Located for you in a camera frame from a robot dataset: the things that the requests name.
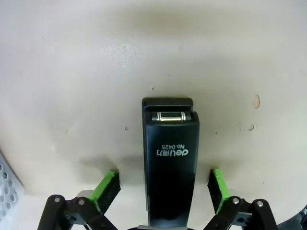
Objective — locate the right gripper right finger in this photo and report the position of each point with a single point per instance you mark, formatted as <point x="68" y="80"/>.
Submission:
<point x="239" y="213"/>

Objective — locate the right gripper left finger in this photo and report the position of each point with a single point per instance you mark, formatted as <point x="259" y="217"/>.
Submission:
<point x="81" y="210"/>

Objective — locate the white perforated plastic basket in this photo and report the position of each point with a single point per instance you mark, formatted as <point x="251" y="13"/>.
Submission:
<point x="8" y="189"/>

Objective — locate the black stapler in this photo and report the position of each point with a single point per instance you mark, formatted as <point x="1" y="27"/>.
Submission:
<point x="170" y="167"/>

